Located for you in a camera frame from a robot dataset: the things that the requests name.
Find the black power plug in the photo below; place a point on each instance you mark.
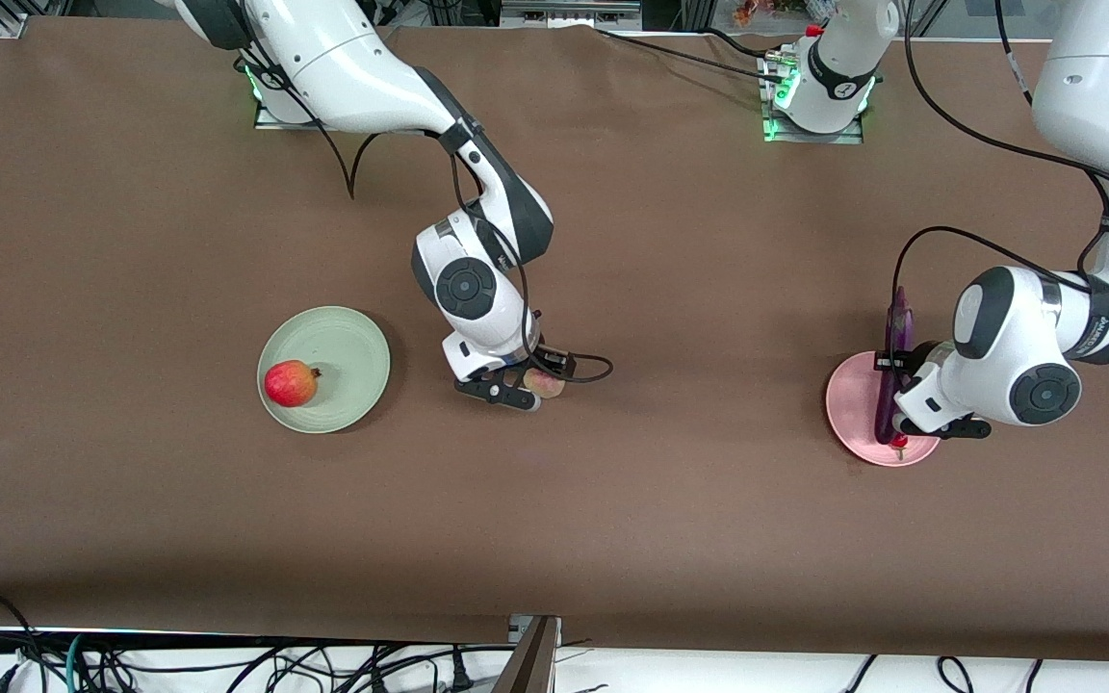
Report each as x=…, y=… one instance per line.
x=459, y=674

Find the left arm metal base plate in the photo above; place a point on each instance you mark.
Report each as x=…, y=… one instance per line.
x=814, y=138

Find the pink round plate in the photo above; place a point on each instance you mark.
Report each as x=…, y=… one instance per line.
x=853, y=404

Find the red chili pepper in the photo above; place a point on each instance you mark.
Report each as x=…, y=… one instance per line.
x=899, y=443

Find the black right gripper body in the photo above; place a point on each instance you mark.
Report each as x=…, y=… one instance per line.
x=549, y=363

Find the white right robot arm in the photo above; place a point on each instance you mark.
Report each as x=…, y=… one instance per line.
x=352, y=67

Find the red round apple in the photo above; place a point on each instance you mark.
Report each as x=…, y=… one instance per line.
x=290, y=383

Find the aluminium corner profile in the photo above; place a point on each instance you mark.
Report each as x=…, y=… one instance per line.
x=13, y=24

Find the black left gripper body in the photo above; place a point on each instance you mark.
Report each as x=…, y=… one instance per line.
x=913, y=360

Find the colourful background items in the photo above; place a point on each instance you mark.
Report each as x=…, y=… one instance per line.
x=757, y=10

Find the brown table cloth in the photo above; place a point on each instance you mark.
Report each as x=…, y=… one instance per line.
x=554, y=529

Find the pale green round plate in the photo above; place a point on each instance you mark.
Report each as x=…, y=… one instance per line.
x=343, y=346

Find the pinkish beige round fruit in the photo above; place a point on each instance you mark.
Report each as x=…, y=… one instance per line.
x=547, y=385

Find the purple long eggplant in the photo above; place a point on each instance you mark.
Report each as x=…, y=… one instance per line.
x=899, y=322

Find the grey metal post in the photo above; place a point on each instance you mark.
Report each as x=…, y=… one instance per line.
x=530, y=664

